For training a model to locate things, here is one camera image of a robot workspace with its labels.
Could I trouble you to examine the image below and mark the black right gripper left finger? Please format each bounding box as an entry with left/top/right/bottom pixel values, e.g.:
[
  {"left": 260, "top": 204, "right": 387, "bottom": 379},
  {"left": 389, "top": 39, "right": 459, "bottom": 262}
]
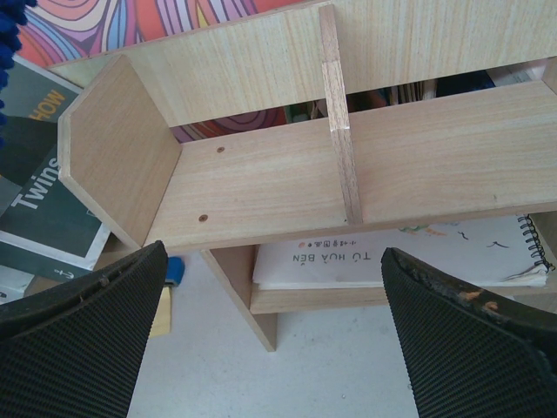
[{"left": 1, "top": 241, "right": 168, "bottom": 417}]

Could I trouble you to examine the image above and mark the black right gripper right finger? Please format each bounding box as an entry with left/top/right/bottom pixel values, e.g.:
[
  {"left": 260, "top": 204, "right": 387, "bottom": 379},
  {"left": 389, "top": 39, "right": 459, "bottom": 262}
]
[{"left": 381, "top": 248, "right": 556, "bottom": 417}]

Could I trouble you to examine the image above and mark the blue microfiber duster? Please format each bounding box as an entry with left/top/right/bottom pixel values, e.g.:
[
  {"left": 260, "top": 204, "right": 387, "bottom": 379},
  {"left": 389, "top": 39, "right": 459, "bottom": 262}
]
[{"left": 0, "top": 0, "right": 40, "bottom": 153}]

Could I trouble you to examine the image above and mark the light wooden bookshelf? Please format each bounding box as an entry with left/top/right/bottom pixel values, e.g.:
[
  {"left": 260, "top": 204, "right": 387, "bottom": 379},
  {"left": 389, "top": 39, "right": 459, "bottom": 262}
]
[{"left": 53, "top": 1, "right": 556, "bottom": 351}]

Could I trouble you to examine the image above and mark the yellow sticky note pad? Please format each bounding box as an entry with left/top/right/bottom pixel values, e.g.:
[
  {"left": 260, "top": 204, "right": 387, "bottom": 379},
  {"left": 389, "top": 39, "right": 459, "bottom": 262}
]
[{"left": 149, "top": 287, "right": 171, "bottom": 338}]

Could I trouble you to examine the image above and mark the white spiral notebook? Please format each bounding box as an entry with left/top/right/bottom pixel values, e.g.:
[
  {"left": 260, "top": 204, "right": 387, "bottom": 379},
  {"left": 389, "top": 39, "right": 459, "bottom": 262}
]
[{"left": 253, "top": 216, "right": 549, "bottom": 290}]

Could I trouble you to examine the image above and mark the large Twins story book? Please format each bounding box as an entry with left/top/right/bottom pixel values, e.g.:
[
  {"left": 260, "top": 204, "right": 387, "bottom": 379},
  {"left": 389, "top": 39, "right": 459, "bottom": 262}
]
[{"left": 1, "top": 57, "right": 110, "bottom": 303}]

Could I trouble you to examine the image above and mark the small blue sharpener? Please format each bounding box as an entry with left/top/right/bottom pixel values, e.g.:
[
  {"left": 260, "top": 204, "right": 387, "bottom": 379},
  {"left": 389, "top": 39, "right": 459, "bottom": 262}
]
[{"left": 164, "top": 257, "right": 185, "bottom": 287}]

